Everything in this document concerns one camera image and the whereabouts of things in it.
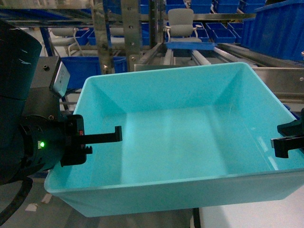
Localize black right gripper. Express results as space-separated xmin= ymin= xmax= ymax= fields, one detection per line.
xmin=271 ymin=120 xmax=304 ymax=158

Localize steel rack frame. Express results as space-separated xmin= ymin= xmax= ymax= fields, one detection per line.
xmin=90 ymin=0 xmax=143 ymax=75

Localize teal plastic bin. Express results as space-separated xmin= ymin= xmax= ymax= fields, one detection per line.
xmin=45 ymin=62 xmax=304 ymax=217

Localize grey office chair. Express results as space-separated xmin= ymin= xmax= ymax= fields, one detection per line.
xmin=165 ymin=8 xmax=202 ymax=43

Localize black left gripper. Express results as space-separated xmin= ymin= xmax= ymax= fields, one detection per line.
xmin=20 ymin=114 xmax=123 ymax=171

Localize blue bin upper right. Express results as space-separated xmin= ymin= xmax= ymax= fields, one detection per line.
xmin=241 ymin=0 xmax=304 ymax=61

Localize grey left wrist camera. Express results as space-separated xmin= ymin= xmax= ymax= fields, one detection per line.
xmin=50 ymin=61 xmax=70 ymax=97

